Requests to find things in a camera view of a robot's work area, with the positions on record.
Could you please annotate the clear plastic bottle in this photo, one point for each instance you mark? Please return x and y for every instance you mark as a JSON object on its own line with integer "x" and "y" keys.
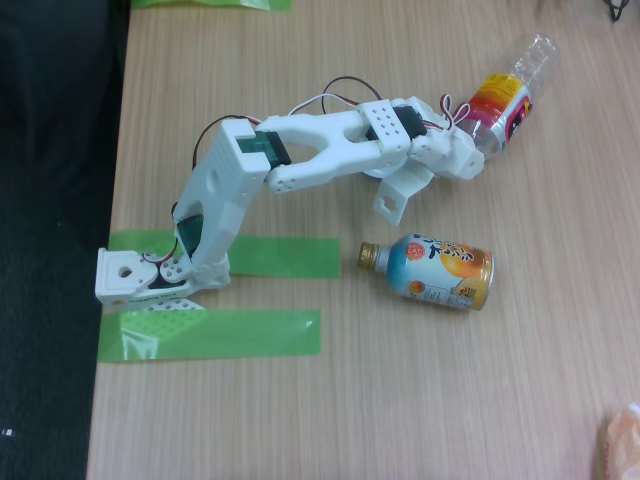
{"x": 505, "y": 105}

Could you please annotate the green tape strip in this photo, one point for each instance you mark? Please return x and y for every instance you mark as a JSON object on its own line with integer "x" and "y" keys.
{"x": 240, "y": 335}
{"x": 210, "y": 3}
{"x": 285, "y": 257}

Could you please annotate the white round plate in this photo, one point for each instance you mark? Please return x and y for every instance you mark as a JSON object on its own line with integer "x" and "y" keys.
{"x": 372, "y": 173}

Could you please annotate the orange plastic bag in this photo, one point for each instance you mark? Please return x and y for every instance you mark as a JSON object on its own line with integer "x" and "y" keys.
{"x": 625, "y": 440}

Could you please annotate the orange juice bottle can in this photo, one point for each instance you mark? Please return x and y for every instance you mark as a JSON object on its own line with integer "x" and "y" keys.
{"x": 440, "y": 272}

